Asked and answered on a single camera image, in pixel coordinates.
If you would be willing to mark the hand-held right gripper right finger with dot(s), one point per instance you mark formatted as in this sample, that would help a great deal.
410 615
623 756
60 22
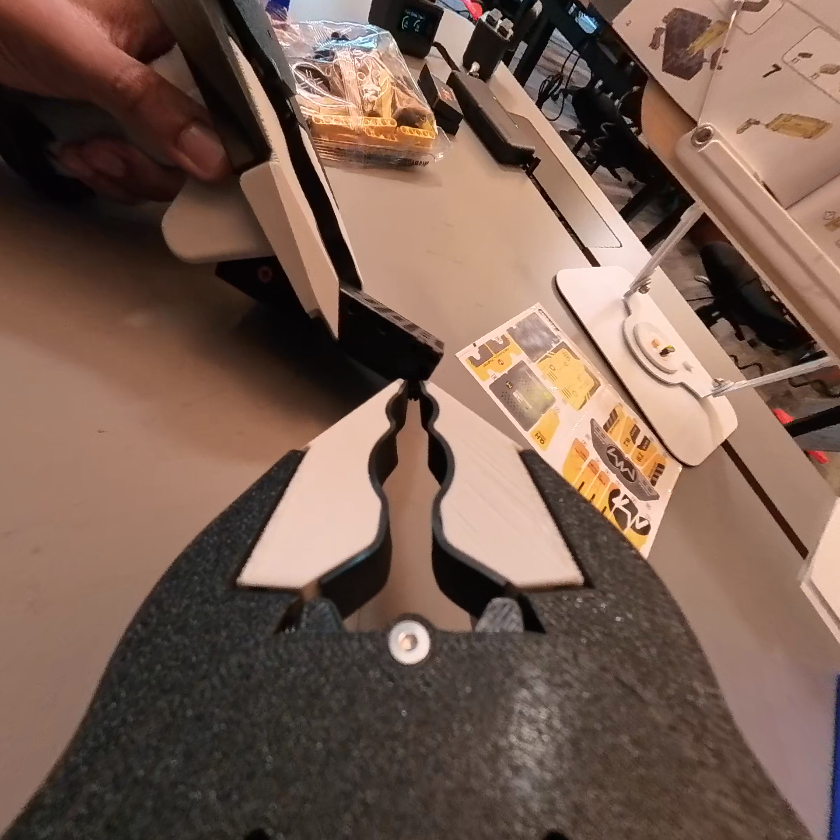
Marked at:
505 512

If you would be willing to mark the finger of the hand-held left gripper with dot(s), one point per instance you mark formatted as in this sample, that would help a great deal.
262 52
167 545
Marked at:
289 229
210 223

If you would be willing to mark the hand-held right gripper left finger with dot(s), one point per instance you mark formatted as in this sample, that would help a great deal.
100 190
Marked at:
321 505

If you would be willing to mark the black perforated block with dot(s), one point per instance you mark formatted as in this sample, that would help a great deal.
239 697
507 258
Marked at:
387 334

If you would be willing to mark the person's left hand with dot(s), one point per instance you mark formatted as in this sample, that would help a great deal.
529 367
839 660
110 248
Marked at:
98 59

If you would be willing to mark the yellow grey sticker sheet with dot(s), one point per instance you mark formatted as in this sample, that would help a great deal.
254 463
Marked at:
558 407

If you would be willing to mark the bag of yellow parts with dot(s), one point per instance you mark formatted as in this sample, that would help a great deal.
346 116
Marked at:
374 124

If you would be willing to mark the black device with display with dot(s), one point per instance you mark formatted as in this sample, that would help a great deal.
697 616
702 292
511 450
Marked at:
407 29

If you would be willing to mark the black box red label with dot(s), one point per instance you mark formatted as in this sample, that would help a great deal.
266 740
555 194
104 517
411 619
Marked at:
439 92

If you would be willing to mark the white wooden book stand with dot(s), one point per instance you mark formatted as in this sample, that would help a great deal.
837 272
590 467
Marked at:
590 315

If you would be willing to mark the small orange black toy piece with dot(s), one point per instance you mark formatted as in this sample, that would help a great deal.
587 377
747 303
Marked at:
663 348

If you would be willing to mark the black power strip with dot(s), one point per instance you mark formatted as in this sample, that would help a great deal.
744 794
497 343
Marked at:
492 118

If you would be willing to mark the black holder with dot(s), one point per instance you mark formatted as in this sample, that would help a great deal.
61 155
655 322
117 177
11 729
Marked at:
485 46

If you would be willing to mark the white paper document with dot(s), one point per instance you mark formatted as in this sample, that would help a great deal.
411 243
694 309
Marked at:
823 571

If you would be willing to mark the black office chair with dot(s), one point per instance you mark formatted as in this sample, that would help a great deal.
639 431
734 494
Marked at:
604 131
748 289

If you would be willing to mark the blue plastic bin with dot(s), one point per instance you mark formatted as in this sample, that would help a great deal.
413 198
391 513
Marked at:
837 754

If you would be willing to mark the instruction booklet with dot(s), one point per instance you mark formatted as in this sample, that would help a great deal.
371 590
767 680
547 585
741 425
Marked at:
774 79

